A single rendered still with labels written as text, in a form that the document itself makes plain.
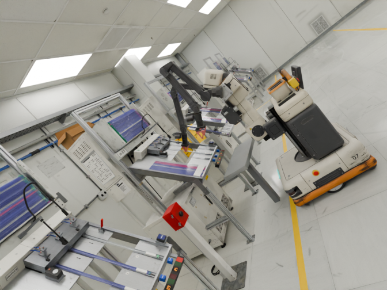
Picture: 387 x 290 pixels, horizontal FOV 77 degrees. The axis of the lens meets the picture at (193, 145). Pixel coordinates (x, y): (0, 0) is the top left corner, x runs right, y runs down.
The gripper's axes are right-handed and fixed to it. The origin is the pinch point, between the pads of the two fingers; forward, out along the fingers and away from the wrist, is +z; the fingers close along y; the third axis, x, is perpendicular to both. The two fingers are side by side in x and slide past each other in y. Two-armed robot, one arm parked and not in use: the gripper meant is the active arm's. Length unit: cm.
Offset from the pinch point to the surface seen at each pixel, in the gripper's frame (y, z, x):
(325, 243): 84, 22, 121
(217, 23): -760, -156, -102
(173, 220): 92, 13, 18
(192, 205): 43, 36, 17
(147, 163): 34.8, -1.9, -28.0
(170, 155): 12.6, -0.6, -13.2
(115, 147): 38, -19, -58
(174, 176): 48.9, 2.5, 4.6
